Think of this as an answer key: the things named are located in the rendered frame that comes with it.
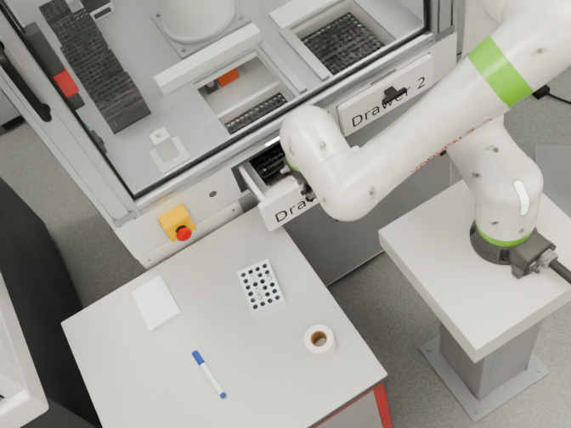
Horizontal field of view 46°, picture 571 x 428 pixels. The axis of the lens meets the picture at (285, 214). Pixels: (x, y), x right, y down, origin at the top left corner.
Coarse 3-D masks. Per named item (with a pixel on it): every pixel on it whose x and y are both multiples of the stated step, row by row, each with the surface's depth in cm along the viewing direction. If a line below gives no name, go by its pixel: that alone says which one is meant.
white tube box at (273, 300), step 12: (264, 264) 166; (240, 276) 165; (264, 276) 164; (252, 288) 163; (264, 288) 164; (276, 288) 162; (252, 300) 162; (264, 300) 161; (276, 300) 160; (252, 312) 159; (264, 312) 161
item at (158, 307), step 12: (144, 288) 171; (156, 288) 170; (144, 300) 169; (156, 300) 168; (168, 300) 168; (144, 312) 167; (156, 312) 167; (168, 312) 166; (180, 312) 166; (156, 324) 165
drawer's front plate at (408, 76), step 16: (416, 64) 173; (432, 64) 176; (384, 80) 173; (400, 80) 174; (416, 80) 177; (432, 80) 181; (368, 96) 172; (384, 96) 175; (400, 96) 179; (352, 112) 173; (384, 112) 180; (352, 128) 178
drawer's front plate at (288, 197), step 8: (296, 184) 160; (280, 192) 160; (288, 192) 160; (296, 192) 161; (264, 200) 160; (272, 200) 159; (280, 200) 160; (288, 200) 162; (296, 200) 164; (304, 200) 166; (264, 208) 159; (272, 208) 161; (280, 208) 163; (288, 208) 164; (296, 208) 166; (304, 208) 168; (264, 216) 161; (272, 216) 163; (280, 216) 165; (288, 216) 167; (296, 216) 169; (272, 224) 166; (280, 224) 168
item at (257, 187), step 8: (240, 168) 171; (248, 168) 178; (248, 176) 169; (256, 176) 176; (288, 176) 174; (248, 184) 170; (256, 184) 174; (264, 184) 174; (272, 184) 173; (280, 184) 173; (288, 184) 172; (256, 192) 166; (264, 192) 172; (272, 192) 172
